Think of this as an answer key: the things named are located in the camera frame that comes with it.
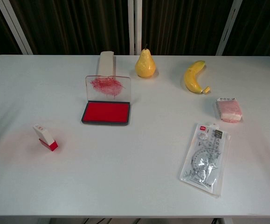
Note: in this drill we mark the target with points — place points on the white vertical frame post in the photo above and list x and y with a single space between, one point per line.
134 25

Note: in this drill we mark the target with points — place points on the yellow banana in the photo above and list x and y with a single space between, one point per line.
191 78

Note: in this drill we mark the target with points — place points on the red ink pad with clear lid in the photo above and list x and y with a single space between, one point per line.
106 112

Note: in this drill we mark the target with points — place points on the white diagonal frame bar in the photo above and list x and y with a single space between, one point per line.
228 28
13 26

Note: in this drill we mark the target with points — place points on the yellow pear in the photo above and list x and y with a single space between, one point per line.
145 66

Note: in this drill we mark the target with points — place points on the white red-based stamp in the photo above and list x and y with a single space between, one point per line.
46 138

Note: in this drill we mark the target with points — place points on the packaged pink pork belly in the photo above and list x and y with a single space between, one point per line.
229 110

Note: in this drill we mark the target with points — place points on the ruler set in clear package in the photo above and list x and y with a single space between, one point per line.
205 157

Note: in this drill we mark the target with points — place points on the white rectangular box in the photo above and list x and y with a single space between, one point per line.
106 63

